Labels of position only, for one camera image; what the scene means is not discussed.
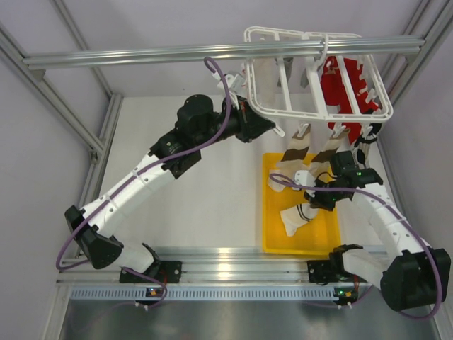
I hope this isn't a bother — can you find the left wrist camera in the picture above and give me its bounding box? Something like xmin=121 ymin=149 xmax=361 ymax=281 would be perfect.
xmin=224 ymin=72 xmax=246 ymax=95

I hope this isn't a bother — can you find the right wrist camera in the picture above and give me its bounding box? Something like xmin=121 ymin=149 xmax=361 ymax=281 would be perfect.
xmin=292 ymin=170 xmax=316 ymax=198

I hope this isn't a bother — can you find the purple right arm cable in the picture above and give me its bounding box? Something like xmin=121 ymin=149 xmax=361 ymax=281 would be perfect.
xmin=269 ymin=172 xmax=445 ymax=319

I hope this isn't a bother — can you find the white plastic clip hanger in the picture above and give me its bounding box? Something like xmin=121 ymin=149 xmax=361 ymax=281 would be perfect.
xmin=243 ymin=26 xmax=394 ymax=132

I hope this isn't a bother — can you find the brown beige ribbed sock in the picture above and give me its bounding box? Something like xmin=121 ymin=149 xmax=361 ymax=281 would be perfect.
xmin=277 ymin=123 xmax=311 ymax=169

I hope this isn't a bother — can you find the yellow plastic tray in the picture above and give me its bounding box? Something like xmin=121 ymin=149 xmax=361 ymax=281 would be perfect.
xmin=262 ymin=153 xmax=341 ymax=258

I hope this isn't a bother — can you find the slotted cable duct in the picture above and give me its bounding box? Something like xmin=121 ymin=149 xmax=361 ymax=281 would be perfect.
xmin=70 ymin=286 xmax=358 ymax=301

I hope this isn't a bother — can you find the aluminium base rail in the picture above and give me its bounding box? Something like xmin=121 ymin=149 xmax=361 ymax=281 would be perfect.
xmin=56 ymin=246 xmax=411 ymax=286

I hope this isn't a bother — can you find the grey sock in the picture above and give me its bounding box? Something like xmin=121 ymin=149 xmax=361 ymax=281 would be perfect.
xmin=275 ymin=57 xmax=294 ymax=88

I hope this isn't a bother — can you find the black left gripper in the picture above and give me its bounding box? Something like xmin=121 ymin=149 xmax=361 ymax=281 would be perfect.
xmin=195 ymin=94 xmax=273 ymax=149

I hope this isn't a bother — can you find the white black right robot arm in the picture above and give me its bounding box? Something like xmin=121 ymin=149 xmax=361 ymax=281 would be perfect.
xmin=304 ymin=151 xmax=451 ymax=312

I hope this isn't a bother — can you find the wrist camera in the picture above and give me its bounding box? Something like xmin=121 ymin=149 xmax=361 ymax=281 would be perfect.
xmin=292 ymin=170 xmax=316 ymax=198
xmin=224 ymin=72 xmax=246 ymax=95

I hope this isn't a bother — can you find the red christmas sock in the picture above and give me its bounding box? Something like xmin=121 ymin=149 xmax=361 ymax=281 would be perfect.
xmin=320 ymin=56 xmax=382 ymax=134

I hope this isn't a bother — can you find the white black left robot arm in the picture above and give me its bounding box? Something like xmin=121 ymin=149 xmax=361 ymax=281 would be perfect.
xmin=64 ymin=94 xmax=276 ymax=281

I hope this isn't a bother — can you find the white striped sock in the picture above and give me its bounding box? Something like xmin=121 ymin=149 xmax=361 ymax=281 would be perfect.
xmin=280 ymin=203 xmax=319 ymax=237
xmin=267 ymin=167 xmax=296 ymax=193

